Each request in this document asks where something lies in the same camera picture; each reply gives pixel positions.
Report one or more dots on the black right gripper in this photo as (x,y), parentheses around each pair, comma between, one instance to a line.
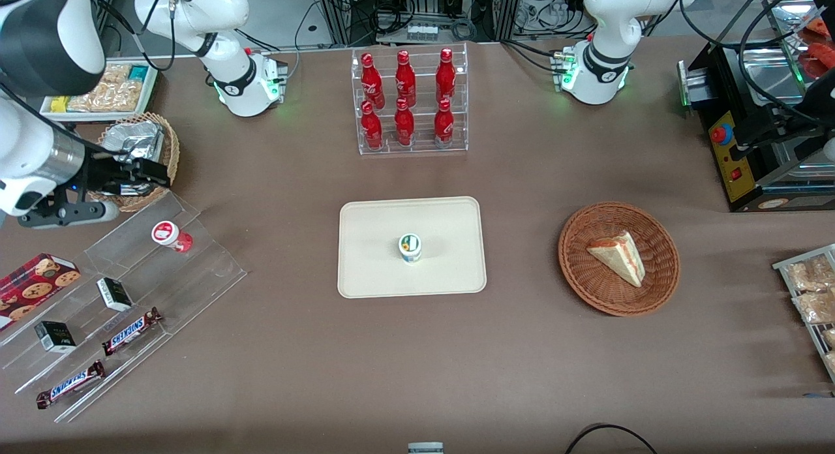
(99,173)

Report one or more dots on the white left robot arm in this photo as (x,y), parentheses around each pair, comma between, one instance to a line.
(603,62)

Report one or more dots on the red cookie box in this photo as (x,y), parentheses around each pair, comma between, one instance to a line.
(32,284)

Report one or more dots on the red emergency stop button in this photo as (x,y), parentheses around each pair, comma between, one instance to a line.
(721,134)

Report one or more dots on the small black box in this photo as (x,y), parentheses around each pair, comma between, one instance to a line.
(114,294)
(55,336)

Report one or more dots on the beige rectangular tray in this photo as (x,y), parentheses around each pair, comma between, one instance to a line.
(443,271)

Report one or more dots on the red cola bottle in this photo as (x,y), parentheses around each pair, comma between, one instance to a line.
(404,124)
(371,79)
(371,126)
(405,79)
(444,124)
(445,75)

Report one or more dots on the black sealing machine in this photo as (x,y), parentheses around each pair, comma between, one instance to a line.
(737,102)

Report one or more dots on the red yogurt cup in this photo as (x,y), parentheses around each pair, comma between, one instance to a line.
(171,236)

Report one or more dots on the brown round wicker basket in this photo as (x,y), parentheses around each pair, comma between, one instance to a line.
(587,278)

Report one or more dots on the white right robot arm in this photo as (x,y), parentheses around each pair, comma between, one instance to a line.
(228,82)

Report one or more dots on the silver foil container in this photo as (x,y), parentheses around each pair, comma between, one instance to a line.
(134,139)

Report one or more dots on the white snack bin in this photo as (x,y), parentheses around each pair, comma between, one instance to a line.
(117,92)

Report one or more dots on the light wicker basket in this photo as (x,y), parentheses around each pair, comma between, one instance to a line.
(171,147)

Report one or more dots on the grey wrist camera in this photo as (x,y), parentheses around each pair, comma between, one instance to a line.
(72,214)

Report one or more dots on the white power strip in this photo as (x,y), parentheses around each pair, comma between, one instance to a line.
(422,32)

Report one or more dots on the clear acrylic bottle rack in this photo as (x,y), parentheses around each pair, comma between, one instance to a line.
(412,144)

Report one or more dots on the clear bag of snacks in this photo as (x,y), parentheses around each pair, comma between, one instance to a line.
(809,274)
(815,307)

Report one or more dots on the triangular wrapped sandwich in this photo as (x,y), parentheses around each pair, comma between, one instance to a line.
(620,257)

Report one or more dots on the small grey box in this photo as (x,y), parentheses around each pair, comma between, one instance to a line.
(425,448)

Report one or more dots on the clear acrylic stepped display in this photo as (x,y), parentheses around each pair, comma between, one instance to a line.
(189,278)

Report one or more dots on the brown snickers bar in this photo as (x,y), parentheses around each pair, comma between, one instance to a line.
(70,384)
(130,331)

